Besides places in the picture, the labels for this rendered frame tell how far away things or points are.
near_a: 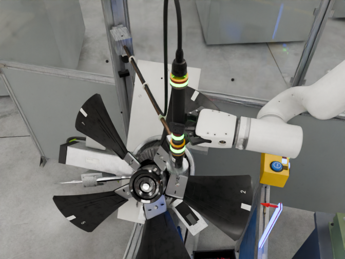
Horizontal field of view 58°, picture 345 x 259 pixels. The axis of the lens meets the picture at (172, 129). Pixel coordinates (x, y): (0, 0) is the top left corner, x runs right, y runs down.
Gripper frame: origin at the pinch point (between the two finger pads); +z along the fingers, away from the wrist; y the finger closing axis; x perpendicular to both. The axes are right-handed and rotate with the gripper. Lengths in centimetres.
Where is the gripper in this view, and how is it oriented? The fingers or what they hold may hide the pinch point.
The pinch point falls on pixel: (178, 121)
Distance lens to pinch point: 85.0
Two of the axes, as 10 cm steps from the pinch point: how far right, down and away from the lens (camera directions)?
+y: 2.3, -7.2, 6.5
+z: -9.7, -1.7, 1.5
